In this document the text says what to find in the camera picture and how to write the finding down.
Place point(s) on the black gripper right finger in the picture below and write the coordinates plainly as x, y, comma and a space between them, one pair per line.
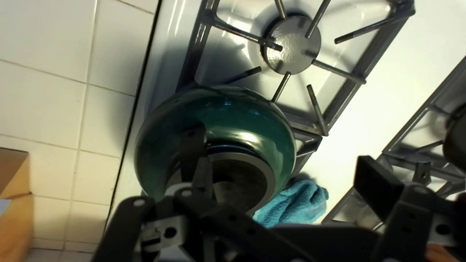
416, 218

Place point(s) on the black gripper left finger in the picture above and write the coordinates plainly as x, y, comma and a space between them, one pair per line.
222, 222

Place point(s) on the dark green tea kettle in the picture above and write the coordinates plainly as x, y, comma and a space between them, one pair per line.
241, 116

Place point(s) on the teal blue cloth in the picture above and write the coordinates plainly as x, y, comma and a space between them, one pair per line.
295, 203

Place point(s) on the white gas stove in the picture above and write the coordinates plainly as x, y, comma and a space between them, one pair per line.
436, 29

